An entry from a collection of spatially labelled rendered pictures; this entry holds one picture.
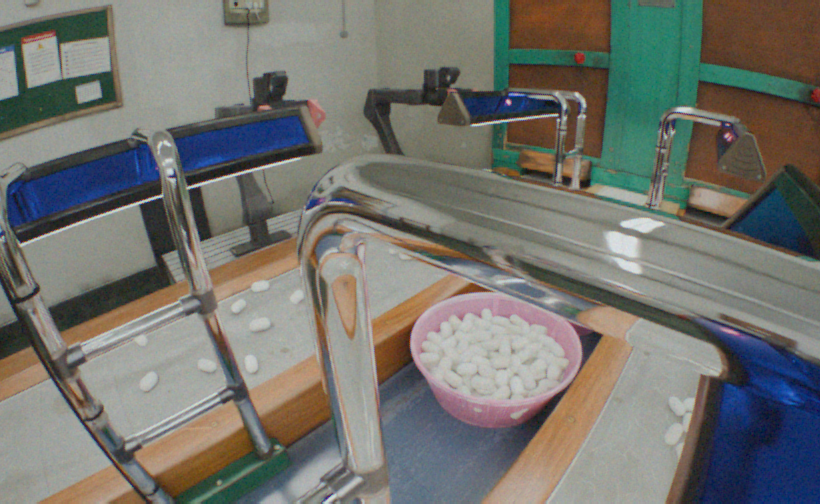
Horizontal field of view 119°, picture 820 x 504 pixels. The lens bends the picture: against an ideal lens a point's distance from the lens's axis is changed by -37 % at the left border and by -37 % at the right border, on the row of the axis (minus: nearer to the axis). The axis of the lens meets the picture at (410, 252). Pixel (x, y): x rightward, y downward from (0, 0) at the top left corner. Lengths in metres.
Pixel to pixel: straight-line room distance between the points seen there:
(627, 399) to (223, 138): 0.65
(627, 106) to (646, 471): 1.21
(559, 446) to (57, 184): 0.63
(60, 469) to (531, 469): 0.62
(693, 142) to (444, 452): 1.25
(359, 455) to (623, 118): 1.40
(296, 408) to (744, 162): 0.74
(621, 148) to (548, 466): 1.22
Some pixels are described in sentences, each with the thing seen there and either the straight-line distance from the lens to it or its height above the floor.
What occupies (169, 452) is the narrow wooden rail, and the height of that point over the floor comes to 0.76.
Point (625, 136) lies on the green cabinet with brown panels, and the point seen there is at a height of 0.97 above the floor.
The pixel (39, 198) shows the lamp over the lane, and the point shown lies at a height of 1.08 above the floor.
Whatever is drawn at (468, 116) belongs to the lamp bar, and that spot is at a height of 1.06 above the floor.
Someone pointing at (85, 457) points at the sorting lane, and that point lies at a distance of 0.64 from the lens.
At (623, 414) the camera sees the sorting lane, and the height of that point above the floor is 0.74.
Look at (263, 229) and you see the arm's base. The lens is 1.20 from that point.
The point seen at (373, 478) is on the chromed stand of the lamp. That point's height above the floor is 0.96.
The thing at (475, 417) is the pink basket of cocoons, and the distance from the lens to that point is 0.56.
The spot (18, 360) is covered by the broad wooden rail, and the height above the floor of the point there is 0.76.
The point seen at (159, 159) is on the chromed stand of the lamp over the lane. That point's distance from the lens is 0.34.
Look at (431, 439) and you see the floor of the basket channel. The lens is 0.57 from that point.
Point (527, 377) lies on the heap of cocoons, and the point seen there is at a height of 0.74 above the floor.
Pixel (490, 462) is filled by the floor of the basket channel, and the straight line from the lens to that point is 0.56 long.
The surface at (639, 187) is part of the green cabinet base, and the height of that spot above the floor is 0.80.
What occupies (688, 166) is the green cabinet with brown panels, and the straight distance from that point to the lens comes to 1.46.
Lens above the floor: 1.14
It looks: 26 degrees down
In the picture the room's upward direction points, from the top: 2 degrees counter-clockwise
